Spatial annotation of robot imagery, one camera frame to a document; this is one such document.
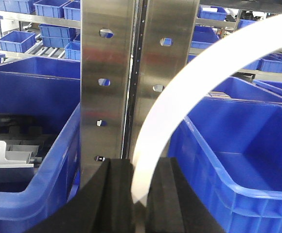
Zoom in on stacked blue bins on shelf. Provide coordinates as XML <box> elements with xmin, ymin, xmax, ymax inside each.
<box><xmin>39</xmin><ymin>24</ymin><xmax>76</xmax><ymax>48</ymax></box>

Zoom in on blue bin top shelf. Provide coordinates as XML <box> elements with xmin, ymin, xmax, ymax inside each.
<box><xmin>34</xmin><ymin>0</ymin><xmax>70</xmax><ymax>18</ymax></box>

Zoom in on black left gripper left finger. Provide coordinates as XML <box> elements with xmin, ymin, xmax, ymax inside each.
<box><xmin>28</xmin><ymin>159</ymin><xmax>135</xmax><ymax>233</ymax></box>

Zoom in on black parts in bin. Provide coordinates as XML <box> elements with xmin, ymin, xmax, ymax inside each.
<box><xmin>0</xmin><ymin>114</ymin><xmax>57</xmax><ymax>157</ymax></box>

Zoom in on small blue bin on shelf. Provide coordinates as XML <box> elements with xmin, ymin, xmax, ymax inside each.
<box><xmin>0</xmin><ymin>31</ymin><xmax>36</xmax><ymax>53</ymax></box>

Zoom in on stainless steel rack upright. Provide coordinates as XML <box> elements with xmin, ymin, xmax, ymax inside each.
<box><xmin>80</xmin><ymin>0</ymin><xmax>199</xmax><ymax>186</ymax></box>

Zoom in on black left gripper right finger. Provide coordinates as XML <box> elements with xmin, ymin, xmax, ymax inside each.
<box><xmin>145</xmin><ymin>157</ymin><xmax>224</xmax><ymax>233</ymax></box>

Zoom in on blue bin shelf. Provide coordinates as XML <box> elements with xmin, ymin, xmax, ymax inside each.
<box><xmin>34</xmin><ymin>0</ymin><xmax>70</xmax><ymax>18</ymax></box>
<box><xmin>258</xmin><ymin>56</ymin><xmax>282</xmax><ymax>73</ymax></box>

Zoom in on white curved PVC pipe piece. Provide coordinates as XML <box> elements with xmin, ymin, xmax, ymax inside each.
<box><xmin>131</xmin><ymin>14</ymin><xmax>282</xmax><ymax>205</ymax></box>

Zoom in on blue bin behind left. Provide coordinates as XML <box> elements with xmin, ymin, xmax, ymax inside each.
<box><xmin>0</xmin><ymin>56</ymin><xmax>81</xmax><ymax>79</ymax></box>

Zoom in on large blue bin left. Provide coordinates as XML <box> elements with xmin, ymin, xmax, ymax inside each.
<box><xmin>0</xmin><ymin>72</ymin><xmax>80</xmax><ymax>233</ymax></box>

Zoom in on large blue bin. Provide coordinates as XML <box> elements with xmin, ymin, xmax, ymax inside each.
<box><xmin>0</xmin><ymin>72</ymin><xmax>80</xmax><ymax>233</ymax></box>
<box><xmin>168</xmin><ymin>98</ymin><xmax>282</xmax><ymax>233</ymax></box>

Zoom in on blue bin right shelf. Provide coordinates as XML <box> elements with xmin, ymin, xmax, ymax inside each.
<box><xmin>258</xmin><ymin>56</ymin><xmax>282</xmax><ymax>73</ymax></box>

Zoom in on grey metal bracket part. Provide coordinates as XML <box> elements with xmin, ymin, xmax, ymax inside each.
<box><xmin>0</xmin><ymin>140</ymin><xmax>43</xmax><ymax>168</ymax></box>

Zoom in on large blue bin right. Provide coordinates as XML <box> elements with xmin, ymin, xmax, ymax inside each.
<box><xmin>168</xmin><ymin>98</ymin><xmax>282</xmax><ymax>233</ymax></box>

